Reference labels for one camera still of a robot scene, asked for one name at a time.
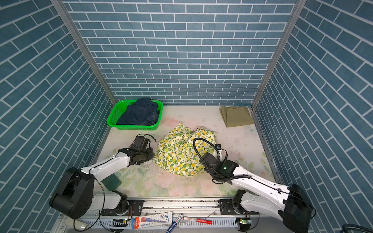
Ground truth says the aluminium rail frame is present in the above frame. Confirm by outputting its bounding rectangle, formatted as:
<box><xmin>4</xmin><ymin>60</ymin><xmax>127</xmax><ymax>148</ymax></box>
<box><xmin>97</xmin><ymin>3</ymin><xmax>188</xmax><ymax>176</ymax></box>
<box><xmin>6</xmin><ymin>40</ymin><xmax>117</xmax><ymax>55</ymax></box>
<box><xmin>52</xmin><ymin>197</ymin><xmax>271</xmax><ymax>233</ymax></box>

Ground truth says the dark navy skirt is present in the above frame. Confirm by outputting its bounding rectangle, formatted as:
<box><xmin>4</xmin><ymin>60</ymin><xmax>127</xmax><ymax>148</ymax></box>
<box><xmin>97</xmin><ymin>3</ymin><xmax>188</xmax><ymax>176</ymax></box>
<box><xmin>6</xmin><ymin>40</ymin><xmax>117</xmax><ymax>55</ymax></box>
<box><xmin>116</xmin><ymin>98</ymin><xmax>160</xmax><ymax>126</ymax></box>

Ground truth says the right black corrugated cable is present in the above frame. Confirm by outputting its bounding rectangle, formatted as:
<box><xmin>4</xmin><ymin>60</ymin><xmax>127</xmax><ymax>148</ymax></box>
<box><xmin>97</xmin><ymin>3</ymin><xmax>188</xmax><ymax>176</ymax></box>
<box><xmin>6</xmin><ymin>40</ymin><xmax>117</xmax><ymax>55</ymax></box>
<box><xmin>193</xmin><ymin>137</ymin><xmax>251</xmax><ymax>184</ymax></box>

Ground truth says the grey tape roll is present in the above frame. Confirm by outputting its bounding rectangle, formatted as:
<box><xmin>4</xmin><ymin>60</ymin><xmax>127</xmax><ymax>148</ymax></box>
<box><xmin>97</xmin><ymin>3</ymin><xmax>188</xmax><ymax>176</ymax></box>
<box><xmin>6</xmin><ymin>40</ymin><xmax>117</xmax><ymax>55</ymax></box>
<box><xmin>65</xmin><ymin>218</ymin><xmax>89</xmax><ymax>231</ymax></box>

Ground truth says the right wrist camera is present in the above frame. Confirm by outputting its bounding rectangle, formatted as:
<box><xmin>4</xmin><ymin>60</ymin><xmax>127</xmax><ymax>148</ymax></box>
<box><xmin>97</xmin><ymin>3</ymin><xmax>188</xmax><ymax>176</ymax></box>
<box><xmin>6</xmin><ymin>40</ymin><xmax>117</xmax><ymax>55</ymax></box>
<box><xmin>214</xmin><ymin>144</ymin><xmax>223</xmax><ymax>162</ymax></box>

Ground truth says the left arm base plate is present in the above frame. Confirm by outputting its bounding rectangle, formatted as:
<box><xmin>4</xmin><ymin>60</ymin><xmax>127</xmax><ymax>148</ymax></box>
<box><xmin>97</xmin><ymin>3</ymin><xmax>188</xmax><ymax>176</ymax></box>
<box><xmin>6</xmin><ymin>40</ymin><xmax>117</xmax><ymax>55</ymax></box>
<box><xmin>102</xmin><ymin>200</ymin><xmax>144</xmax><ymax>216</ymax></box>

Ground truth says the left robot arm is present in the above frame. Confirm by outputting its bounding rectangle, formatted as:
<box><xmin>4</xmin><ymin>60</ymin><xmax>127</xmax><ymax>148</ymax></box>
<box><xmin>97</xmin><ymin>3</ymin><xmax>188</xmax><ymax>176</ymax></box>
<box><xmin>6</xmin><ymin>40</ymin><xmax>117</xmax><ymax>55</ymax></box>
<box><xmin>49</xmin><ymin>134</ymin><xmax>154</xmax><ymax>219</ymax></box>

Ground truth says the olive green skirt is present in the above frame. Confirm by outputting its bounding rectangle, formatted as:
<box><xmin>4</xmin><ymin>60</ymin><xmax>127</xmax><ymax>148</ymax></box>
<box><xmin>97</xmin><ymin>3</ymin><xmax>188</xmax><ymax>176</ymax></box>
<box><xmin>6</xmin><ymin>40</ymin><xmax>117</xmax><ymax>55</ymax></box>
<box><xmin>220</xmin><ymin>106</ymin><xmax>254</xmax><ymax>128</ymax></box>

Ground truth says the red blue toothpaste box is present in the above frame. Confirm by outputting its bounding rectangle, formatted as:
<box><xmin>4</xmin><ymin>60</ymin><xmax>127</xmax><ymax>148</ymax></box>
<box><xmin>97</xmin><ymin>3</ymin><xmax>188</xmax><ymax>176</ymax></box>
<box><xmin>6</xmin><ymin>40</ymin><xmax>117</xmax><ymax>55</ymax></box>
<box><xmin>131</xmin><ymin>212</ymin><xmax>173</xmax><ymax>230</ymax></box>

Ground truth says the left black cable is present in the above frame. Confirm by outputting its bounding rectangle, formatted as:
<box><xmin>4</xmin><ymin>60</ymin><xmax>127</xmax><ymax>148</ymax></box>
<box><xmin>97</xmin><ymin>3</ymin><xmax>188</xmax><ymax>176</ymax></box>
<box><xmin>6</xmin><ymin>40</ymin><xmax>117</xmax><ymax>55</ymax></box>
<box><xmin>72</xmin><ymin>133</ymin><xmax>157</xmax><ymax>232</ymax></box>

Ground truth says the dark green sponge block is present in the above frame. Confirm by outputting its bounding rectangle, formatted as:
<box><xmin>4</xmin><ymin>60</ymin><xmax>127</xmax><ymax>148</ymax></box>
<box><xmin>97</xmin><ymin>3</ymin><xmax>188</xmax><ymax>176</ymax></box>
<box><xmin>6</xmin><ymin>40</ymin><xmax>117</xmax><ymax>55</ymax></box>
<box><xmin>101</xmin><ymin>174</ymin><xmax>122</xmax><ymax>191</ymax></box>

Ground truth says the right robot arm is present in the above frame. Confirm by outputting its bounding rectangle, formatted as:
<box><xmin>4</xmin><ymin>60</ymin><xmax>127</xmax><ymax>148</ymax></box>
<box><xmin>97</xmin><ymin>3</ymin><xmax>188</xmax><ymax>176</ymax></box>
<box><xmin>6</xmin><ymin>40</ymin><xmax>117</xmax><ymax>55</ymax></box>
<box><xmin>200</xmin><ymin>153</ymin><xmax>314</xmax><ymax>233</ymax></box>

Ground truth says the red marker pen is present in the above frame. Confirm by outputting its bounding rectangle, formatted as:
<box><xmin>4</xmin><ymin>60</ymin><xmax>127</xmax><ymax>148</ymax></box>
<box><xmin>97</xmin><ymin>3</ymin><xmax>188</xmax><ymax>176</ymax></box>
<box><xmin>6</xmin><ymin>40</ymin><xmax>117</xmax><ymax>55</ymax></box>
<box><xmin>183</xmin><ymin>216</ymin><xmax>213</xmax><ymax>225</ymax></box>

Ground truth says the blue marker pen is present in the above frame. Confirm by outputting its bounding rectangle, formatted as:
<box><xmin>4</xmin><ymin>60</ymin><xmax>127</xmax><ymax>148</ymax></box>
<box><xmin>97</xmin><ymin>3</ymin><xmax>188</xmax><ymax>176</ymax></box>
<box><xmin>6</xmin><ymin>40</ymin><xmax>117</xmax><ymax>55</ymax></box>
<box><xmin>166</xmin><ymin>214</ymin><xmax>184</xmax><ymax>233</ymax></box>

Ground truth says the black cable bottom right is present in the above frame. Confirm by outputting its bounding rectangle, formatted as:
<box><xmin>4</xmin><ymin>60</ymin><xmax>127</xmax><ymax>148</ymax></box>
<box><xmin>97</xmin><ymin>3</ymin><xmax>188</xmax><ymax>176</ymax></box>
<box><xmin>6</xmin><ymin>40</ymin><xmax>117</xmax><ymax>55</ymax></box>
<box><xmin>340</xmin><ymin>223</ymin><xmax>373</xmax><ymax>233</ymax></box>

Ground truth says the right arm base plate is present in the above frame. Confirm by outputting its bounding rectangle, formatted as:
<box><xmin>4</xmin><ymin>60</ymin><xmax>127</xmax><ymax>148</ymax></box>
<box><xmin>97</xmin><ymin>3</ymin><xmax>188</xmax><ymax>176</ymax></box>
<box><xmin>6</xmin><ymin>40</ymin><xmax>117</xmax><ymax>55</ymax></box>
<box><xmin>218</xmin><ymin>199</ymin><xmax>259</xmax><ymax>215</ymax></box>

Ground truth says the green plastic basket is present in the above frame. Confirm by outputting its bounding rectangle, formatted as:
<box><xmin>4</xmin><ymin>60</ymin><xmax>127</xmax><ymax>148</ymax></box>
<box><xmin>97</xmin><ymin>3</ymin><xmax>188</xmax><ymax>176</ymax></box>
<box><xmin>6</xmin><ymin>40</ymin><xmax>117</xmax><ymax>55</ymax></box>
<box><xmin>107</xmin><ymin>100</ymin><xmax>164</xmax><ymax>131</ymax></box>

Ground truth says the yellow floral skirt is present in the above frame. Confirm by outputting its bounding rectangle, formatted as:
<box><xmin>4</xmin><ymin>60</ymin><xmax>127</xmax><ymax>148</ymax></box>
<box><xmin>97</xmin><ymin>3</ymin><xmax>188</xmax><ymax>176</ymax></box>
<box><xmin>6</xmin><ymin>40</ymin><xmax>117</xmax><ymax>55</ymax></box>
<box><xmin>153</xmin><ymin>123</ymin><xmax>217</xmax><ymax>177</ymax></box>

